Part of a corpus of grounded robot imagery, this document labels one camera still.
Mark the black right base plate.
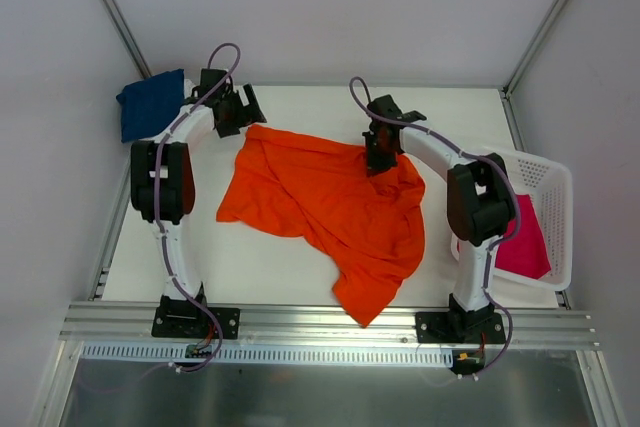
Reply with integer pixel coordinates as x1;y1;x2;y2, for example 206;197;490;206
415;311;506;345

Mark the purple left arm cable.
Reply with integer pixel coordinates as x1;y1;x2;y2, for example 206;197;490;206
152;42;244;376

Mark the folded blue t shirt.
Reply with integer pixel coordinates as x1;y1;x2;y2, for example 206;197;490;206
116;69;185;143

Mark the white plastic basket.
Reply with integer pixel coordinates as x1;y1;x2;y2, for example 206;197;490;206
449;150;574;293

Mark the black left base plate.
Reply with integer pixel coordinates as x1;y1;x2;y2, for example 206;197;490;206
151;296;241;340

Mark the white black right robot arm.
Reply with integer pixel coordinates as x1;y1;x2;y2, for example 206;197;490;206
363;95;520;343

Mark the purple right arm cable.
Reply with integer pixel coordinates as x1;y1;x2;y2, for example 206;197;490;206
348;76;522;383

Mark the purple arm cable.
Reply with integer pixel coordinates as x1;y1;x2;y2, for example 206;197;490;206
152;42;244;376
348;76;522;383

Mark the aluminium mounting rail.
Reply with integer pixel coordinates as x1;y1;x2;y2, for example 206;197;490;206
59;301;602;351

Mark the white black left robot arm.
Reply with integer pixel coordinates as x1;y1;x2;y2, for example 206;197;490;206
130;67;266;337

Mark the orange t shirt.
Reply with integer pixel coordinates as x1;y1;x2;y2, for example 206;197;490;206
216;125;426;328

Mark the white slotted cable duct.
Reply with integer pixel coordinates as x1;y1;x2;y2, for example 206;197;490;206
81;342;453;368

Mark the magenta t shirt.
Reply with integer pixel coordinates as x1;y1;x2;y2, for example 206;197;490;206
495;195;551;280

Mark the folded white t shirt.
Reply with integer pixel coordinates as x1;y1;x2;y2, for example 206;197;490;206
145;78;196;141

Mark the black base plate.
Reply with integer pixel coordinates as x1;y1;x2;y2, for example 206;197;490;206
415;311;506;345
151;296;241;340

